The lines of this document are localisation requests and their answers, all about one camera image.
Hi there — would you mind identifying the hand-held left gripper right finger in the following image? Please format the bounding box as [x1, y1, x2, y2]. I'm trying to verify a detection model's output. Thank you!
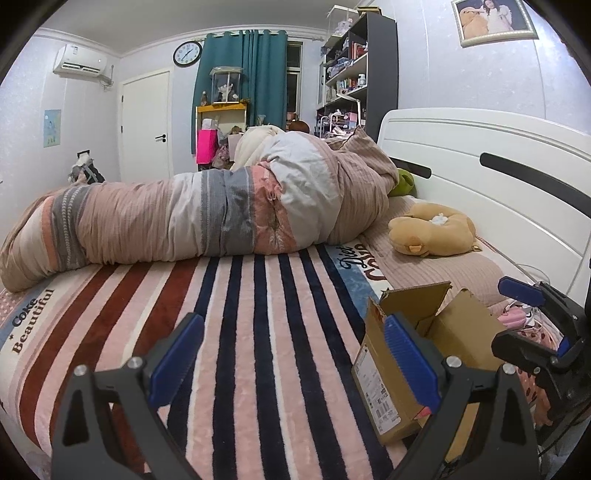
[385, 314, 541, 480]

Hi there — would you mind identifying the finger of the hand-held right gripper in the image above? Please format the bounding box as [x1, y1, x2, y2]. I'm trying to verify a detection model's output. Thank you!
[491, 329, 579, 376]
[498, 275, 588, 334]

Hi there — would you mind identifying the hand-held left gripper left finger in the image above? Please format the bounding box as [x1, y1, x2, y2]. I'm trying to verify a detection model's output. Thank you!
[50, 313, 205, 480]

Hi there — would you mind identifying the brown cardboard box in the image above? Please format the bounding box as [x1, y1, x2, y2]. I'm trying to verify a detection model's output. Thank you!
[352, 281, 509, 462]

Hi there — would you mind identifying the person's right hand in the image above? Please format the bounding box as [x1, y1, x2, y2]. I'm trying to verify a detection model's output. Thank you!
[536, 392, 554, 428]

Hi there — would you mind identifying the pink polka dot cloth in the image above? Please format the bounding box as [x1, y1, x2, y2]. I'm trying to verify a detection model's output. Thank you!
[496, 302, 557, 416]

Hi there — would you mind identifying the pink ribbed pillow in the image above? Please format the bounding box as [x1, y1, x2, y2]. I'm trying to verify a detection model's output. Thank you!
[358, 196, 550, 315]

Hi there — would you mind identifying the tan plush toy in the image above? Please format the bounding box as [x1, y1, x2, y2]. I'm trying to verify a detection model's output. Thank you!
[388, 203, 477, 257]

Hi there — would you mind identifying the striped printed blanket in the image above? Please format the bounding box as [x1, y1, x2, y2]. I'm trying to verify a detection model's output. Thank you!
[0, 240, 416, 480]

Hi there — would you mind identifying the pink grey striped duvet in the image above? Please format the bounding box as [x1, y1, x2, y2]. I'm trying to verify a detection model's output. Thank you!
[0, 124, 400, 292]

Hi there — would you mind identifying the green plush toy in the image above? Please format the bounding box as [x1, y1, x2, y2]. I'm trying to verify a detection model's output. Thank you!
[388, 167, 416, 198]

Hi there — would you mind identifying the white headboard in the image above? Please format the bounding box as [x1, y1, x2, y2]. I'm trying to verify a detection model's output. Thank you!
[377, 107, 591, 289]

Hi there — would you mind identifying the grey white stuffed toy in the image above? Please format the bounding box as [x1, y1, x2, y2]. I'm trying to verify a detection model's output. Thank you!
[68, 152, 106, 185]

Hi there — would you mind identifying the pink gift bag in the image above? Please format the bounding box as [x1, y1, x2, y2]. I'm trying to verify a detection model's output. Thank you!
[196, 128, 219, 165]

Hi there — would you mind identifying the cream pillow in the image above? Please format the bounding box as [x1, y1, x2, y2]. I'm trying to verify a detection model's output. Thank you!
[231, 124, 287, 174]

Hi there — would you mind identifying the white door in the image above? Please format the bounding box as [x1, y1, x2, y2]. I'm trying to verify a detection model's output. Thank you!
[119, 68, 171, 183]

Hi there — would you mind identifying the yellow shelf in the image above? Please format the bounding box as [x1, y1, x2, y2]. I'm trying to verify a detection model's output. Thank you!
[195, 102, 249, 153]

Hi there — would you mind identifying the dark bookshelf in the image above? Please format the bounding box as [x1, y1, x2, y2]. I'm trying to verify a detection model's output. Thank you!
[315, 11, 399, 139]

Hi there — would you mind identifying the glass display case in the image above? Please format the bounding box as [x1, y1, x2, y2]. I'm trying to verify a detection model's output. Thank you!
[210, 67, 243, 104]

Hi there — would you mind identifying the teal curtain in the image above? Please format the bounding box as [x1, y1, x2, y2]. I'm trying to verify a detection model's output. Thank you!
[191, 30, 289, 155]

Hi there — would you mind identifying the window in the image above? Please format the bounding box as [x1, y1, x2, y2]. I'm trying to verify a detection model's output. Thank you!
[285, 41, 304, 121]

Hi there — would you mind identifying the white air conditioner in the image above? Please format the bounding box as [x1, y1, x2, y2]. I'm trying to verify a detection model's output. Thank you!
[52, 45, 114, 77]

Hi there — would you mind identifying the blue wall poster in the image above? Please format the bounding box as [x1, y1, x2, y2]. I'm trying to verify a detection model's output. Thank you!
[43, 109, 62, 148]

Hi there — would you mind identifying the framed wall picture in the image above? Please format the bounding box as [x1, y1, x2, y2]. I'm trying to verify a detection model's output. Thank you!
[451, 0, 539, 48]

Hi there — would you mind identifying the black wall clock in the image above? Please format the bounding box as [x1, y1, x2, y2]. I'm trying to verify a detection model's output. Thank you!
[173, 41, 204, 68]

